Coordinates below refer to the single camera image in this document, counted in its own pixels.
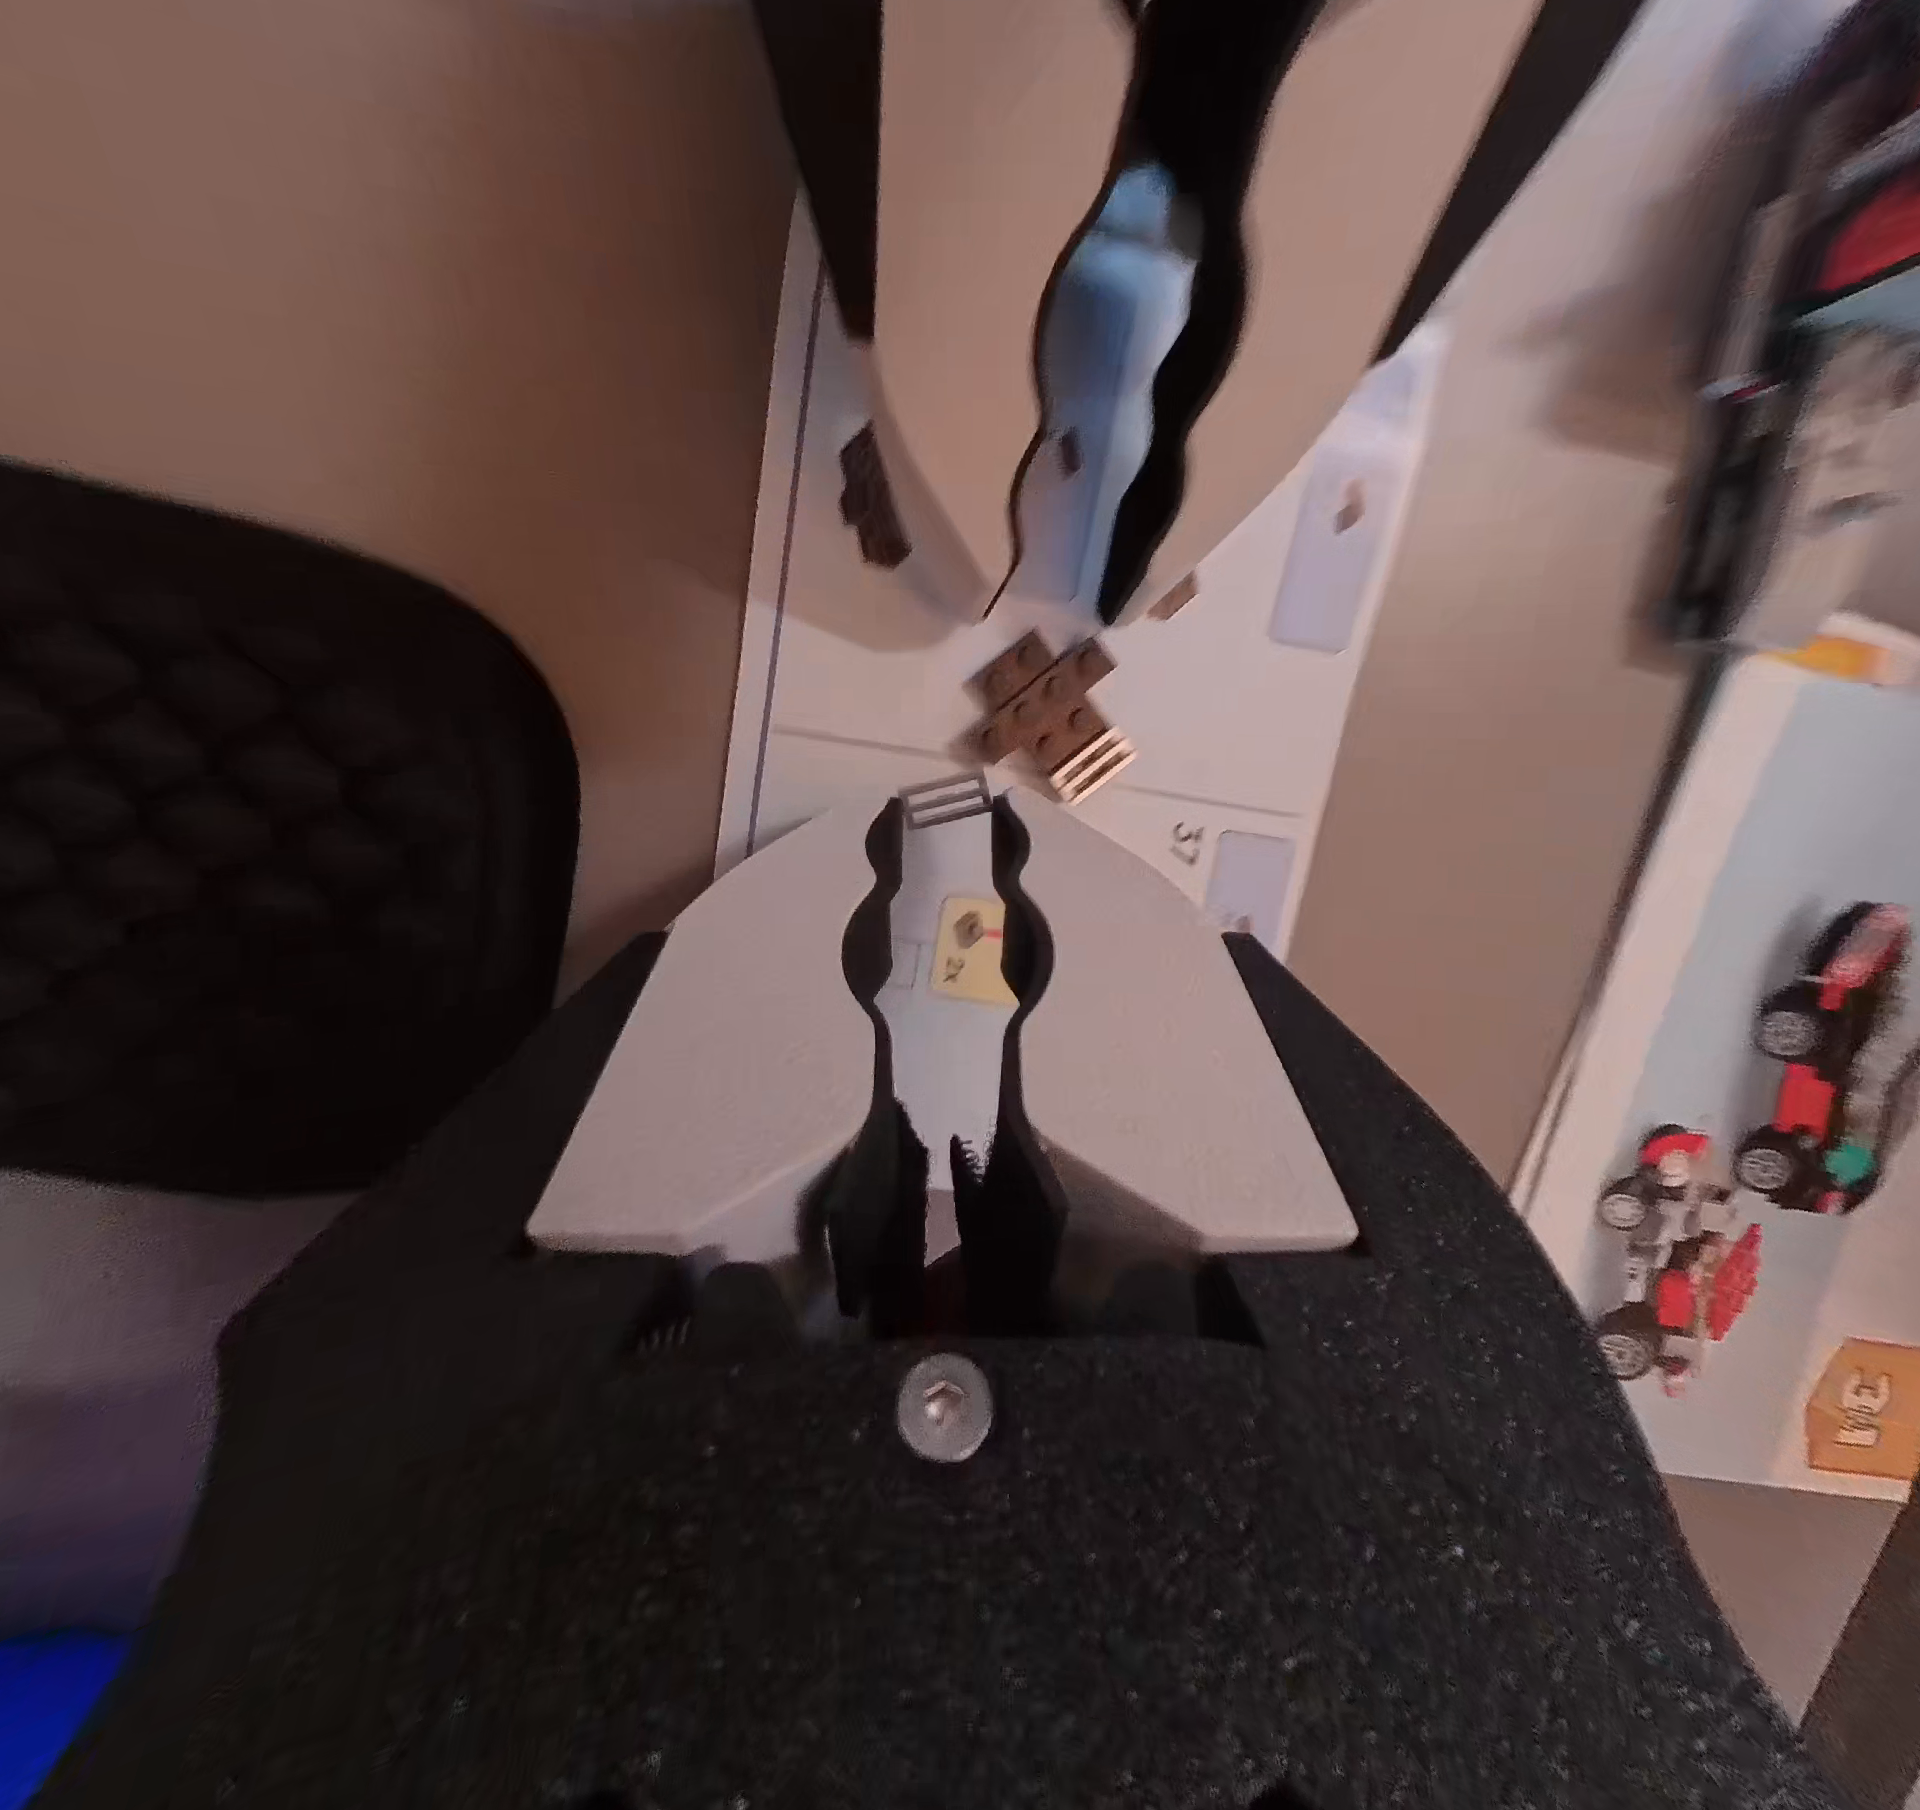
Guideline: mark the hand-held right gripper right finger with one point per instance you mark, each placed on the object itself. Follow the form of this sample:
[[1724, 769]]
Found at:
[[1186, 1075]]

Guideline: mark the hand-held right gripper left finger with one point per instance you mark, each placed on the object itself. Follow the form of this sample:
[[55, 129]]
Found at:
[[705, 1075]]

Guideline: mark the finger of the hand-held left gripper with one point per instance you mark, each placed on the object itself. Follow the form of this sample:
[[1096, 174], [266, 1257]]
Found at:
[[1381, 161], [976, 190]]

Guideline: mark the grey lego grille tile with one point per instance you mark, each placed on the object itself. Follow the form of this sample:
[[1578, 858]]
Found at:
[[1094, 767], [948, 803]]

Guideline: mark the black lego plate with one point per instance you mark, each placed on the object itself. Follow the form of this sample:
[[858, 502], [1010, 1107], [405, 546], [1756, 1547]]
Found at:
[[1035, 694]]

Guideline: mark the lego truck model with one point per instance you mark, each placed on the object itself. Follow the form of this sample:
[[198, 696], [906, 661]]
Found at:
[[1801, 340]]

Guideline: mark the blue plastic bin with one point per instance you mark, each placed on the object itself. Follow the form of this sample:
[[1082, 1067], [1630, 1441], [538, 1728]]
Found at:
[[54, 1722]]

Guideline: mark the open lego instruction booklet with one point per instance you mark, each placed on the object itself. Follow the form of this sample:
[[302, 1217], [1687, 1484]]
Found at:
[[1245, 731]]

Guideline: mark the closed lego instruction booklet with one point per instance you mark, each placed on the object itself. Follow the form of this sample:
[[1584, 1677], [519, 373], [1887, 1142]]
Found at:
[[1696, 911]]

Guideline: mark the black padded wrist rest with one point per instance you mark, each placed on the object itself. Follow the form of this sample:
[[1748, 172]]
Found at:
[[255, 820]]

